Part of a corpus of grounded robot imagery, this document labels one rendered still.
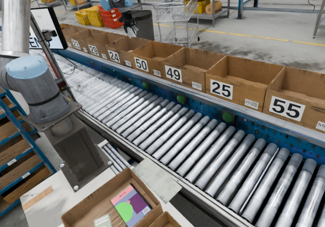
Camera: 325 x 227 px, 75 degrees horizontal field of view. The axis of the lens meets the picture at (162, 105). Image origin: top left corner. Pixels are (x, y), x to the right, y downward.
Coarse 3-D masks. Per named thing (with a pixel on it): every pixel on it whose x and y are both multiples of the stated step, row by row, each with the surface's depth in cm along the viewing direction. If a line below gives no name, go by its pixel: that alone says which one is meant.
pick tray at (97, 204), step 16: (128, 176) 116; (96, 192) 106; (112, 192) 113; (144, 192) 110; (80, 208) 103; (96, 208) 107; (112, 208) 106; (160, 208) 97; (64, 224) 95; (80, 224) 102; (112, 224) 100; (144, 224) 93
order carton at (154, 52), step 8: (144, 48) 197; (152, 48) 205; (160, 48) 200; (168, 48) 192; (176, 48) 185; (136, 56) 182; (144, 56) 200; (152, 56) 208; (160, 56) 206; (168, 56) 198; (152, 64) 173; (160, 64) 166; (144, 72) 188; (152, 72) 179; (160, 72) 172
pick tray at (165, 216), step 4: (164, 212) 91; (168, 212) 91; (160, 216) 90; (164, 216) 93; (168, 216) 93; (172, 216) 89; (156, 220) 89; (160, 220) 92; (164, 220) 94; (168, 220) 97; (172, 220) 91; (152, 224) 89; (156, 224) 91; (160, 224) 93; (164, 224) 96; (168, 224) 96; (172, 224) 95; (176, 224) 89
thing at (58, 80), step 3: (57, 78) 160; (60, 78) 158; (57, 81) 155; (60, 81) 154; (63, 81) 155; (57, 84) 153; (60, 84) 154; (63, 84) 155; (66, 84) 157; (60, 87) 154; (63, 87) 162; (60, 90) 161
